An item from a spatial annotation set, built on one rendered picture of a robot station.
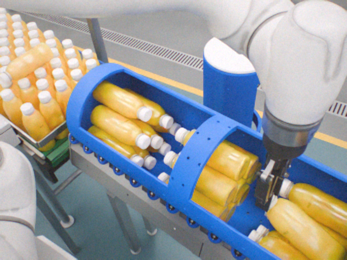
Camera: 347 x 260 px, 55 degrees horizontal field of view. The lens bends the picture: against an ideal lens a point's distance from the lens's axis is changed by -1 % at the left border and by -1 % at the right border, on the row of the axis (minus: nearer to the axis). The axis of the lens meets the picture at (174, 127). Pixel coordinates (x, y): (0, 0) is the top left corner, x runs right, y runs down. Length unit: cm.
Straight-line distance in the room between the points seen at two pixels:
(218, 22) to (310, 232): 47
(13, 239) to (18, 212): 7
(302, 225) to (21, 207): 57
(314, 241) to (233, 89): 75
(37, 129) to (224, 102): 73
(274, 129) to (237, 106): 89
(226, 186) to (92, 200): 150
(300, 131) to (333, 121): 217
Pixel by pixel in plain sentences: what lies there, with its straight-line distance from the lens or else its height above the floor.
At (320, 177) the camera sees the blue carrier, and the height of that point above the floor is 110.
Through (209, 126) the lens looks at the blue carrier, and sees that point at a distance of 83.
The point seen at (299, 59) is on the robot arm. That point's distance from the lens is 44.
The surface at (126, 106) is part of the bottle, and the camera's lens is 98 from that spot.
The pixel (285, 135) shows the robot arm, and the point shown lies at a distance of 53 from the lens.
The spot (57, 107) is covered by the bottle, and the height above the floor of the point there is 105.
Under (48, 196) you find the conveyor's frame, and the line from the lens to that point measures 192.
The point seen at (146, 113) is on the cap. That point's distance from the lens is 96.
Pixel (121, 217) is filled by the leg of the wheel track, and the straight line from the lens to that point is 161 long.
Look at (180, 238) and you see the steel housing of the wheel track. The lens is 108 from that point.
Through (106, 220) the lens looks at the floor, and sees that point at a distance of 214.
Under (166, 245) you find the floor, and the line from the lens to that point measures 201.
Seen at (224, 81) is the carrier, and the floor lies 98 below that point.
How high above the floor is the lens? 185
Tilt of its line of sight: 48 degrees down
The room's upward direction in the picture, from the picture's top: 6 degrees counter-clockwise
